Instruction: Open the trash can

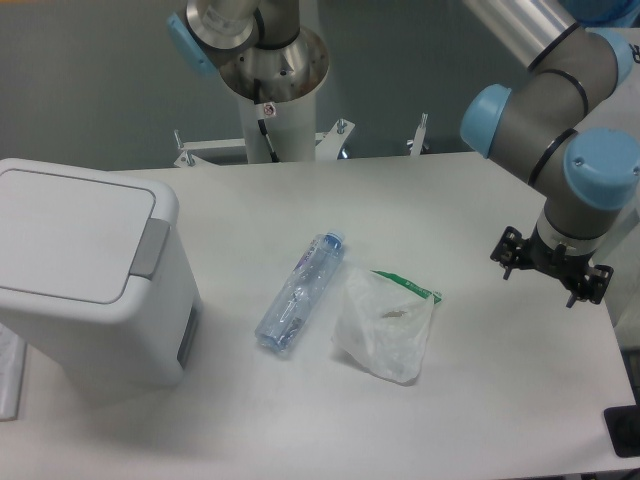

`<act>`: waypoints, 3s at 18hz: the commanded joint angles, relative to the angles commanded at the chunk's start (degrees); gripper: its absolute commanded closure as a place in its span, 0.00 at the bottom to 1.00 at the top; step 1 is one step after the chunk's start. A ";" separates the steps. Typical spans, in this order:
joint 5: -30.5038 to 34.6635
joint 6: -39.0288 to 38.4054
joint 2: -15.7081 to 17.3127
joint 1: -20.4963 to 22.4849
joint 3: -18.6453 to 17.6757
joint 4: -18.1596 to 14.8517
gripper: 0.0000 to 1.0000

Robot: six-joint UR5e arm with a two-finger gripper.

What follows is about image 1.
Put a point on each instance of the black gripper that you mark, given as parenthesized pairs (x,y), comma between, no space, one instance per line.
(585,283)

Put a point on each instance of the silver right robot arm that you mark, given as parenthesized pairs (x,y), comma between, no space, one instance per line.
(586,177)

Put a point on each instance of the white trash can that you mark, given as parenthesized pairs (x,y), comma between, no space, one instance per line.
(144,335)

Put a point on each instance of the white trash can lid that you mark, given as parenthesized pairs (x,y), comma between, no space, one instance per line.
(68,237)

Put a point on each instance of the black device at table edge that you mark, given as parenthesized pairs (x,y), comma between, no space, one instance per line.
(623,426)

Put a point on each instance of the clear plastic bag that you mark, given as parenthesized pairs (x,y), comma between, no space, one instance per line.
(384,323)

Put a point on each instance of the clear plastic water bottle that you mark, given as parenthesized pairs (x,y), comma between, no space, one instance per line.
(292,306)

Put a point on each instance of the white pedestal base frame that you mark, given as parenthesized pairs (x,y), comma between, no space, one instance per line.
(330,146)

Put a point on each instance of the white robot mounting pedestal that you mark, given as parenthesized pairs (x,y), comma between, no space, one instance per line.
(278,127)

